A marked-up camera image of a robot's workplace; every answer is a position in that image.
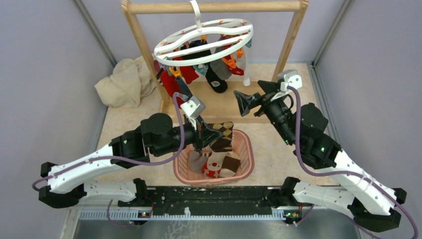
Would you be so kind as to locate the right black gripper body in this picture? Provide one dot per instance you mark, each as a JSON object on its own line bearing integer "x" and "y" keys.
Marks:
{"x": 274, "y": 106}

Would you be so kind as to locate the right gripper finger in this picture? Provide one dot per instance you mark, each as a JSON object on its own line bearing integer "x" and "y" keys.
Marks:
{"x": 269, "y": 88}
{"x": 247, "y": 102}

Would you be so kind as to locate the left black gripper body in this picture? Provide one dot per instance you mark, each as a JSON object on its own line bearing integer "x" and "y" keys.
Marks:
{"x": 174, "y": 143}

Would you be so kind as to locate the brown yellow argyle sock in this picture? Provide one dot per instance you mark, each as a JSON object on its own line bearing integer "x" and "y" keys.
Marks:
{"x": 223, "y": 144}

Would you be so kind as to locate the grey sock with striped cuff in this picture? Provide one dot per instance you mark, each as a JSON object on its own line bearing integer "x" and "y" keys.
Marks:
{"x": 196, "y": 164}

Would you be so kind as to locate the wooden hanger rack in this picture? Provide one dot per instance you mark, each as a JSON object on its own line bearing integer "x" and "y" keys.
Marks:
{"x": 219, "y": 106}

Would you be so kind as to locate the red patterned sock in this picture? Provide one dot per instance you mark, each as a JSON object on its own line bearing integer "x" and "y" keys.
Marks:
{"x": 235, "y": 65}

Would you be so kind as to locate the beige brown sock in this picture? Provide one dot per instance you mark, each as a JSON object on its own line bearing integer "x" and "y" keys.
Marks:
{"x": 230, "y": 165}

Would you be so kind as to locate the pink plastic laundry basket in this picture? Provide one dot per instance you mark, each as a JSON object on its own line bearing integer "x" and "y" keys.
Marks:
{"x": 241, "y": 145}

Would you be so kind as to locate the dark navy sock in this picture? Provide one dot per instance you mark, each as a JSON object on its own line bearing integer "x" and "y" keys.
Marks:
{"x": 184, "y": 88}

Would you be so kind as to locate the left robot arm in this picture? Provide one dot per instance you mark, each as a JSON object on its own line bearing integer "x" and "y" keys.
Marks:
{"x": 75, "y": 182}

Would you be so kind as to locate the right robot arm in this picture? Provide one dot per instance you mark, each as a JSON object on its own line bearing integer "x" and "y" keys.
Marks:
{"x": 362, "y": 198}

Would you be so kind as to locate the white round clip hanger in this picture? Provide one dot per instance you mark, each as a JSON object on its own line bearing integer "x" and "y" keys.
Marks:
{"x": 234, "y": 33}

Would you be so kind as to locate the grey black sock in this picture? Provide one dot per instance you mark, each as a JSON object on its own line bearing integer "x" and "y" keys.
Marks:
{"x": 217, "y": 74}

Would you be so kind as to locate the plain red sock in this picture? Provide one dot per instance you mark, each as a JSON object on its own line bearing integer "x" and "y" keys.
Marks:
{"x": 168, "y": 81}

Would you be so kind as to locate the beige crumpled cloth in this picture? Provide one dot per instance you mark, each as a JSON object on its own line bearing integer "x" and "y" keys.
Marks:
{"x": 128, "y": 84}

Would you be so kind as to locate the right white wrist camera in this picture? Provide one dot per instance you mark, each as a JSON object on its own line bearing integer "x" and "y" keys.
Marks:
{"x": 289, "y": 78}

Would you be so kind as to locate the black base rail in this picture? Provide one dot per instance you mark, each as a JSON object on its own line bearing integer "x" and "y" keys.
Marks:
{"x": 229, "y": 203}

